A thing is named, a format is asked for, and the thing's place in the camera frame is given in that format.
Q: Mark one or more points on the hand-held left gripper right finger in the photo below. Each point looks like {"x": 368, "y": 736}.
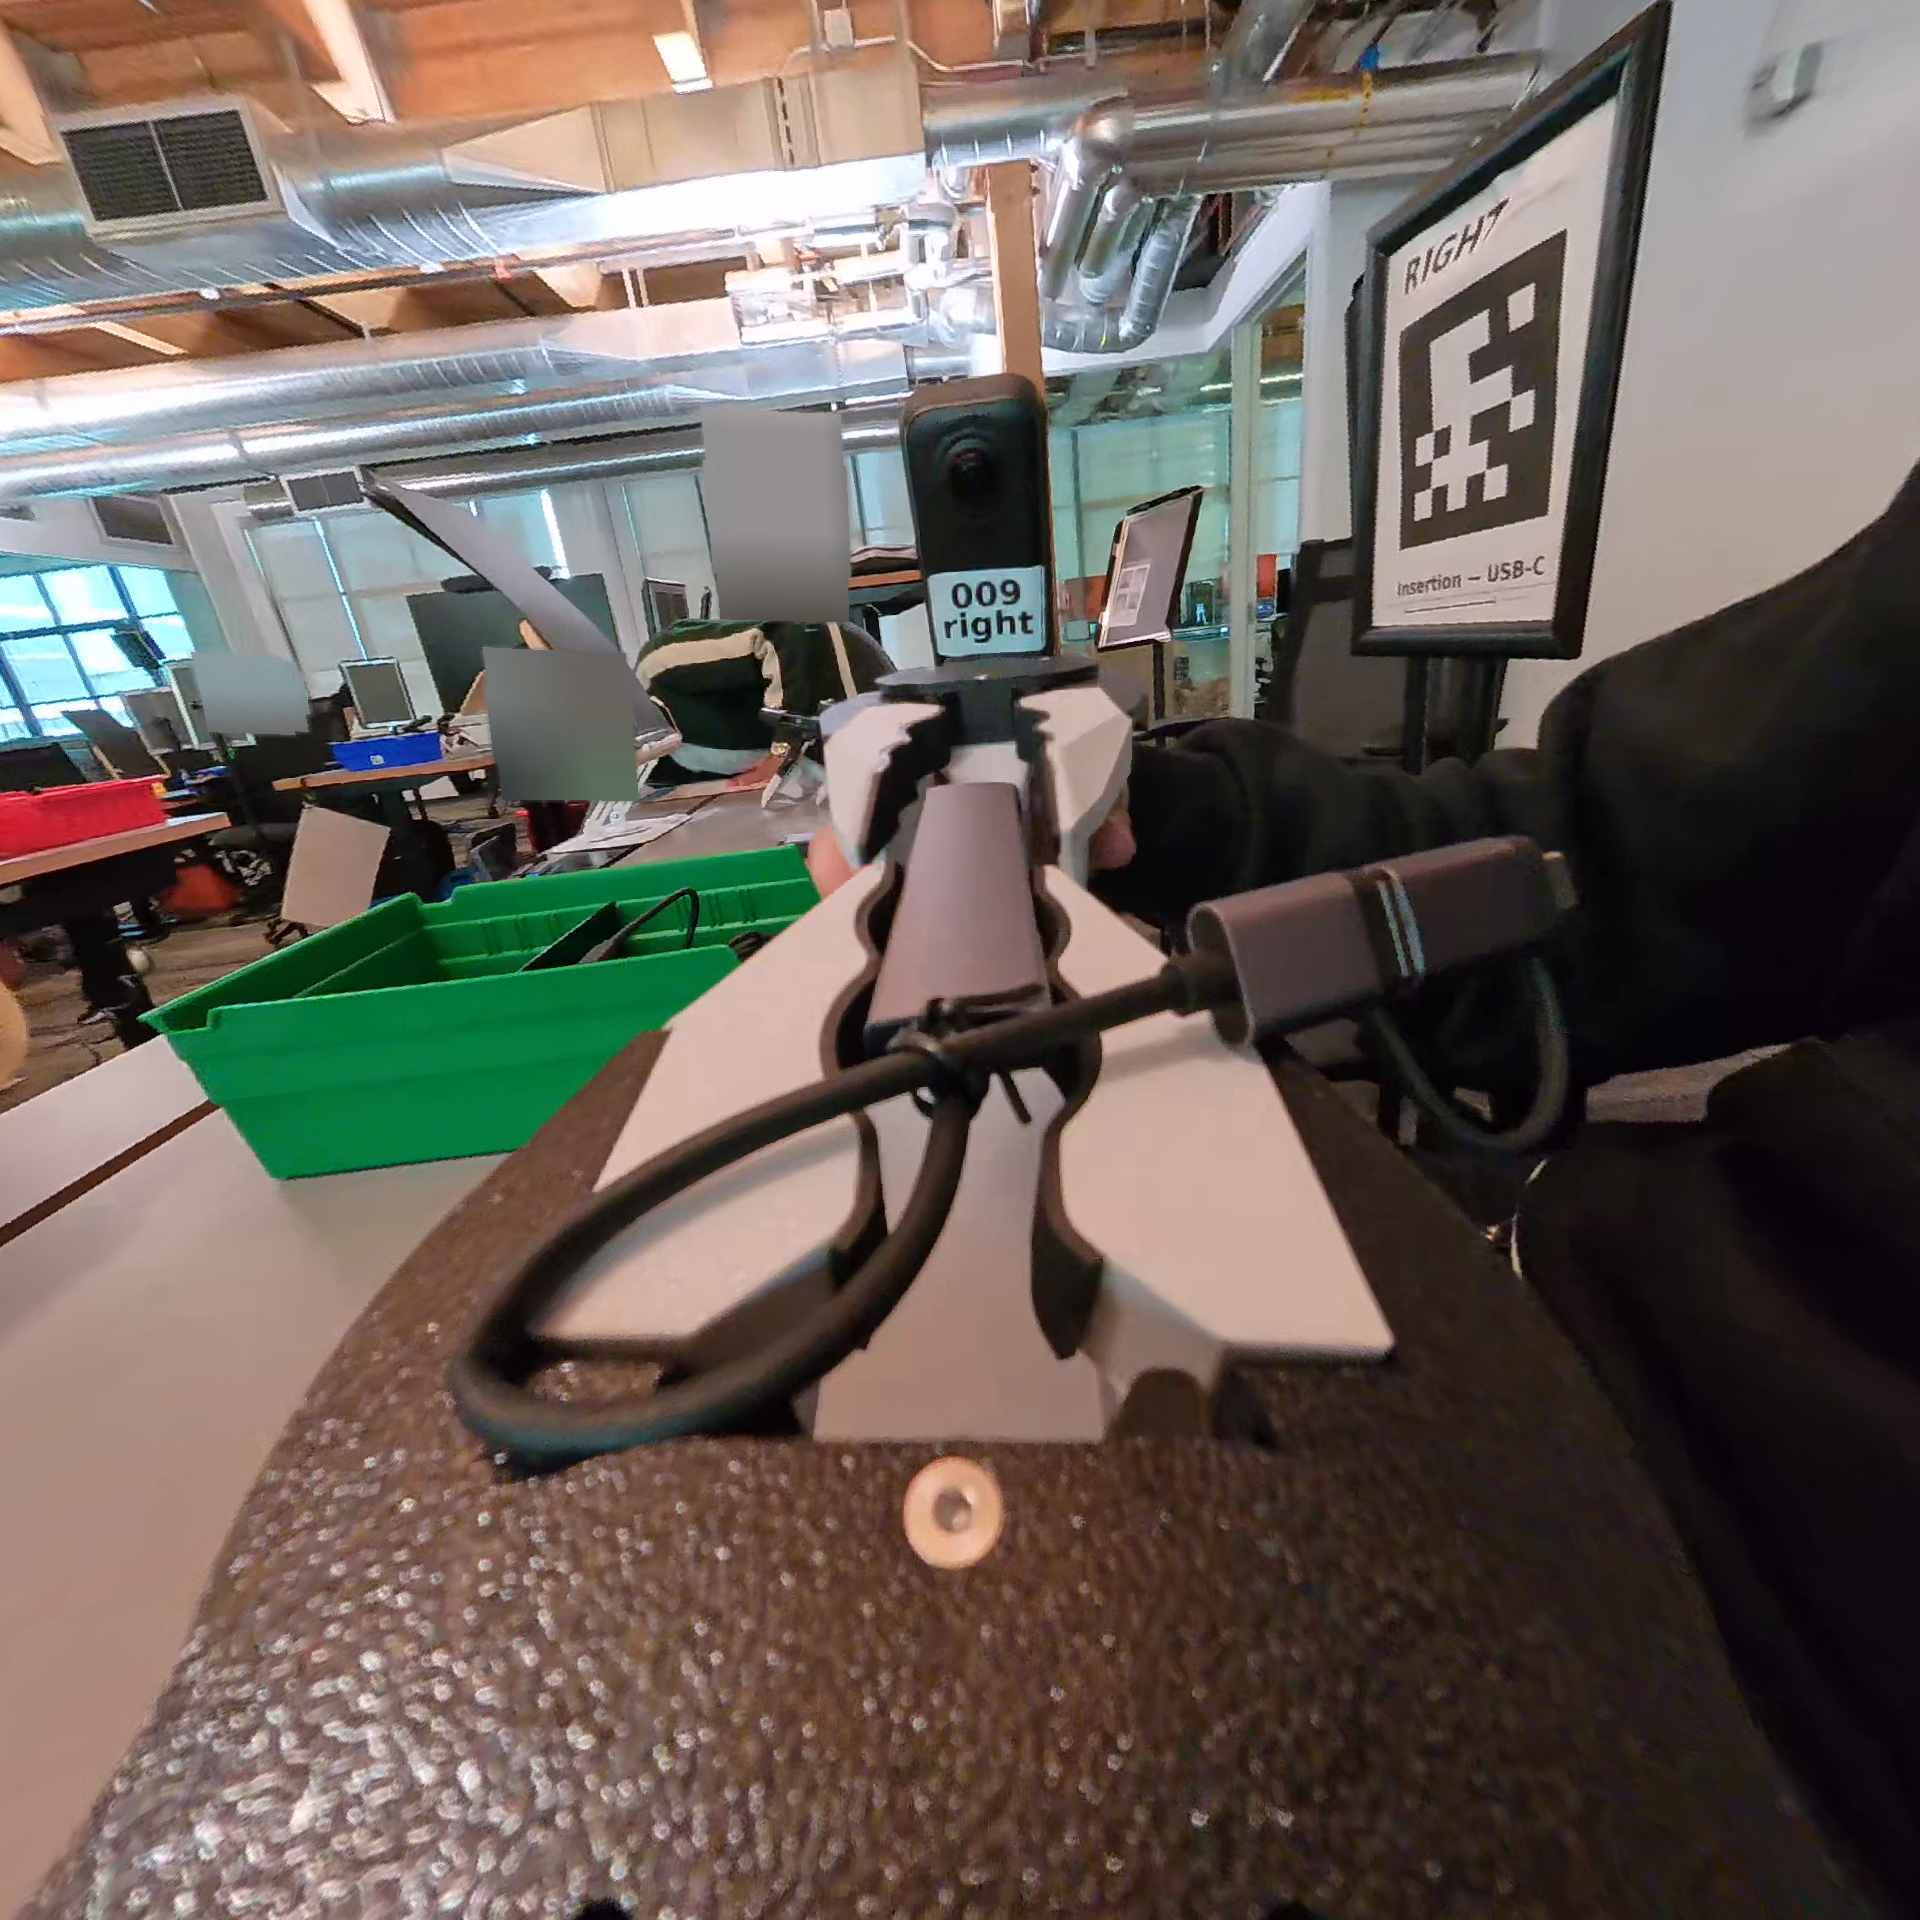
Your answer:
{"x": 1215, "y": 1200}

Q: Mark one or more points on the silver ceiling duct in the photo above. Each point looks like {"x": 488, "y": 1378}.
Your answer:
{"x": 451, "y": 195}
{"x": 375, "y": 394}

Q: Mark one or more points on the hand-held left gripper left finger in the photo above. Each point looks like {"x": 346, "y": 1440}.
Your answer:
{"x": 705, "y": 1109}

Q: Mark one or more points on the small blue bin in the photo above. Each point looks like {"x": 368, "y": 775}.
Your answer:
{"x": 386, "y": 750}

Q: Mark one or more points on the picture board black easel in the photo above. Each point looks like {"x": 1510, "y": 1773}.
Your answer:
{"x": 1147, "y": 570}

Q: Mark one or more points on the ceiling vent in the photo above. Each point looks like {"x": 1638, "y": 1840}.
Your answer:
{"x": 166, "y": 166}

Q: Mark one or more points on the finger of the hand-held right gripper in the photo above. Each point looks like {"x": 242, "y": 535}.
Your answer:
{"x": 869, "y": 780}
{"x": 1093, "y": 780}

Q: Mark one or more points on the silver usb hub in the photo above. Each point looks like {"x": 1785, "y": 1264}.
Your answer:
{"x": 960, "y": 901}

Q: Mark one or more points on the grey panel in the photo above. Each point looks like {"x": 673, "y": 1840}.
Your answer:
{"x": 339, "y": 869}

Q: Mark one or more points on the person's right forearm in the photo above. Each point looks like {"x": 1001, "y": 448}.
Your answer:
{"x": 1650, "y": 780}

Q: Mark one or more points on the red bin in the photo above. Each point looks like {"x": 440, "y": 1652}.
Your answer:
{"x": 75, "y": 819}

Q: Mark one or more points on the green plastic bin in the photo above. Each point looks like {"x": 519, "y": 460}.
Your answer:
{"x": 451, "y": 1080}

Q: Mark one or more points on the person's right hand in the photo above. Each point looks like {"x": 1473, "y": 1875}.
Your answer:
{"x": 832, "y": 875}

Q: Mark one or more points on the sign on black easel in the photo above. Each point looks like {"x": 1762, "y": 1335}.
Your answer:
{"x": 1485, "y": 390}

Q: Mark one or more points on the black office chair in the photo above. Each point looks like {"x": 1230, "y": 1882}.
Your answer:
{"x": 1320, "y": 662}

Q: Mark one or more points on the curved black sheet document stand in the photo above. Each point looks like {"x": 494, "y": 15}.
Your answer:
{"x": 451, "y": 525}

